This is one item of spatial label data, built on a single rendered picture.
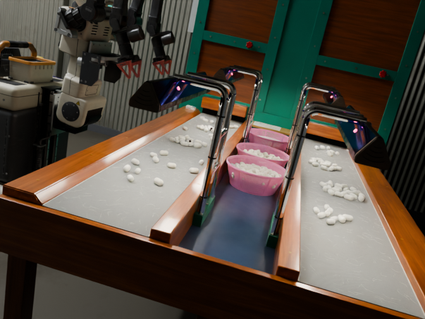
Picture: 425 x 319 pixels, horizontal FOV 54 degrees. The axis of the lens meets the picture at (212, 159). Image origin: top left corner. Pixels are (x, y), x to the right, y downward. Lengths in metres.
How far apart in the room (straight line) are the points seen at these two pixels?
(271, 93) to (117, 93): 2.21
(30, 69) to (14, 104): 0.23
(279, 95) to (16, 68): 1.55
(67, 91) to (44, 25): 2.60
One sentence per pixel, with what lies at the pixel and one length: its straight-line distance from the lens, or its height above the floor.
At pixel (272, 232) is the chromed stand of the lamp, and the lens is 1.31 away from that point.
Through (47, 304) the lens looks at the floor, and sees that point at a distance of 2.06.
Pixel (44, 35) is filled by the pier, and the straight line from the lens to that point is 4.86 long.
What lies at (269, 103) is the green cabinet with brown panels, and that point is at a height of 0.91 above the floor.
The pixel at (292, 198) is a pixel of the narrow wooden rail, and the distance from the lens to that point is 1.51.
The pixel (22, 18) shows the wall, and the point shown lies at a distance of 5.13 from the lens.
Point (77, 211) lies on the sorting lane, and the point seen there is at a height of 0.74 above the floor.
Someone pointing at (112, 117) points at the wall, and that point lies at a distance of 4.62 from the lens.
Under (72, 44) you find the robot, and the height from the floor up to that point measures 1.06.
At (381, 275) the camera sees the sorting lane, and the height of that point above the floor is 0.74.
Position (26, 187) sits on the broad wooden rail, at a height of 0.76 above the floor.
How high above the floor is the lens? 1.25
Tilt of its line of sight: 16 degrees down
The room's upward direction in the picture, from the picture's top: 12 degrees clockwise
